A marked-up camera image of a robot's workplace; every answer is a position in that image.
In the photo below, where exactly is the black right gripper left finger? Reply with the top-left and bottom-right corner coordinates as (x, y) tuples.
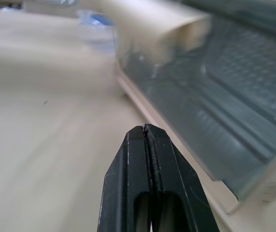
(97, 125), (153, 232)

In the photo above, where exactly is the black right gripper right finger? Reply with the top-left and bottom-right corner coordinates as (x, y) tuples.
(143, 124), (220, 232)

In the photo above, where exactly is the glass toaster oven door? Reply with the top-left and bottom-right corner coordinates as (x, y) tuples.
(113, 21), (276, 203)

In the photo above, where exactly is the grey plastic dish rack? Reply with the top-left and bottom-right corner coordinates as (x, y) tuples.
(115, 0), (276, 232)

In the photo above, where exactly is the clear bottle with blue cap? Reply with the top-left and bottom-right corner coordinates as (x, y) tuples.
(76, 9), (116, 49)

